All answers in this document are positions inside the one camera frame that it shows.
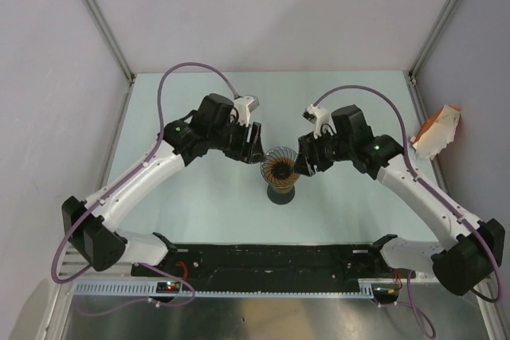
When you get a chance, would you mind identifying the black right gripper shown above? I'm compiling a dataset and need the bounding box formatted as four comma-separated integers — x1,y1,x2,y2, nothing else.
292,127,353,176

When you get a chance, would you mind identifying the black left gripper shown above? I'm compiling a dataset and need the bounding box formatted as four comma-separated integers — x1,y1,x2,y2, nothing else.
209,115,266,164

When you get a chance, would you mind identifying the smoked glass dripper cone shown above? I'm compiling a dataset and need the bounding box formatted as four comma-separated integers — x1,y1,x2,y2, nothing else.
261,147,300,189

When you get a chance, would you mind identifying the wooden dripper collar ring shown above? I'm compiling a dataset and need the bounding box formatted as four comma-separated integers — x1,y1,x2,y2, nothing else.
264,160,299,193

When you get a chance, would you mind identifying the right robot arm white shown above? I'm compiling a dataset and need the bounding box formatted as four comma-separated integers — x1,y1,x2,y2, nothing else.
294,105,505,296

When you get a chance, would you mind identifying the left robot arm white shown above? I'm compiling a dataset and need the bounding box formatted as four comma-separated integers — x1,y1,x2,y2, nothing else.
61,93,264,276

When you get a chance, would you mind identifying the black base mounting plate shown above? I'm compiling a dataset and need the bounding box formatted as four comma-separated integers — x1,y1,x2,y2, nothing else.
131,242,418,292

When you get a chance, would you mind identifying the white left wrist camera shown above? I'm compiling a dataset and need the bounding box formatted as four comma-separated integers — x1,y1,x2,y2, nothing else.
231,95,260,126

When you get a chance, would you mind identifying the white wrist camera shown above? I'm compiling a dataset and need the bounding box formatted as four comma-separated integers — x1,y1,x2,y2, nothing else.
302,104,330,139
231,95,260,126

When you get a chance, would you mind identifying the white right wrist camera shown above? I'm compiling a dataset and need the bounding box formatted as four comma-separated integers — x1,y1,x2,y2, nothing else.
302,104,330,139

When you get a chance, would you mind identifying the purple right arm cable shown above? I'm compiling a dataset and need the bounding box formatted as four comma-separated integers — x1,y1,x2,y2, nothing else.
312,84,504,339

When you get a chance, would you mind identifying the aluminium frame rail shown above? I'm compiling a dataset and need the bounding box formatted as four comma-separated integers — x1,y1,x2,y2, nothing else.
58,248,139,282

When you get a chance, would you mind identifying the grey slotted cable duct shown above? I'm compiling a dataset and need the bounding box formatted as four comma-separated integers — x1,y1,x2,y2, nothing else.
73,280,374,299

